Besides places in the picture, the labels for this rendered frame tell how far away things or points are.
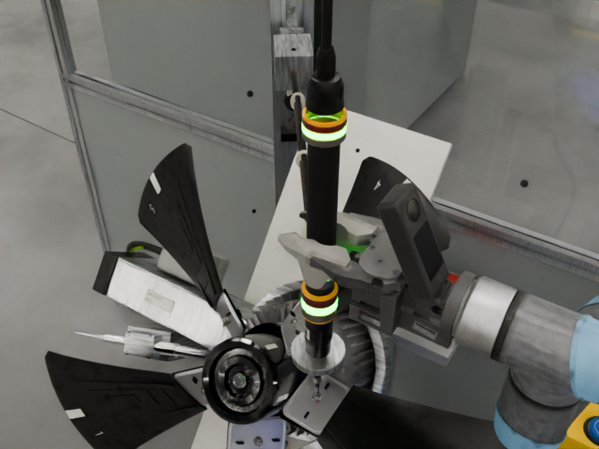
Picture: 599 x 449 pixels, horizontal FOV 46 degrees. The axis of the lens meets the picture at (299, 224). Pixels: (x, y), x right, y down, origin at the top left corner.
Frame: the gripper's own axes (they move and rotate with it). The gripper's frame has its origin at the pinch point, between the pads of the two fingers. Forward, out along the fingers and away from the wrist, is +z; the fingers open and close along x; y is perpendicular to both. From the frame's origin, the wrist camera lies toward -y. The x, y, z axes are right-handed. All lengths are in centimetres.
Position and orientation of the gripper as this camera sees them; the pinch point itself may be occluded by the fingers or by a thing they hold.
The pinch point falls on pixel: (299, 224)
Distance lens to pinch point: 78.8
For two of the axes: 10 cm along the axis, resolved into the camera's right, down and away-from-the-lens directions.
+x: 5.2, -5.6, 6.4
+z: -8.5, -3.5, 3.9
